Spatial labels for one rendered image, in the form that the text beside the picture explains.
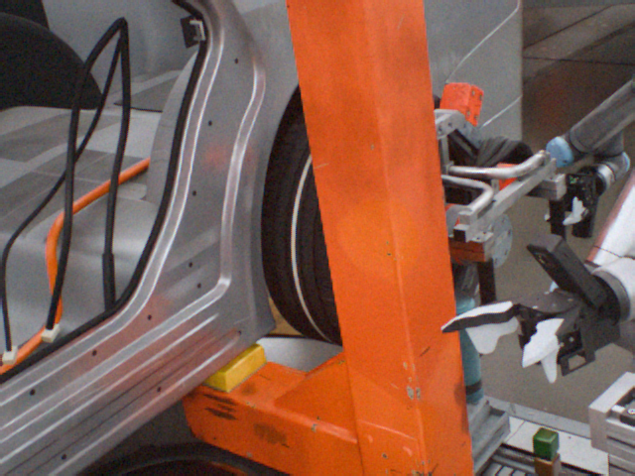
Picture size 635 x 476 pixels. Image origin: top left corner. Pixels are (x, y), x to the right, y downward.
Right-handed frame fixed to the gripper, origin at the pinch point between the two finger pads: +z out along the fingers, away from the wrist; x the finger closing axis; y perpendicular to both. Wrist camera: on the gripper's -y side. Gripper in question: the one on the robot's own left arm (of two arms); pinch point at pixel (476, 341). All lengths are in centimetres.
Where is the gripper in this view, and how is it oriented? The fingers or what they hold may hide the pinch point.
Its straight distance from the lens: 115.4
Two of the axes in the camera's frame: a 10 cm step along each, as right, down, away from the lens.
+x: -4.7, -1.6, 8.7
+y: 2.2, 9.3, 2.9
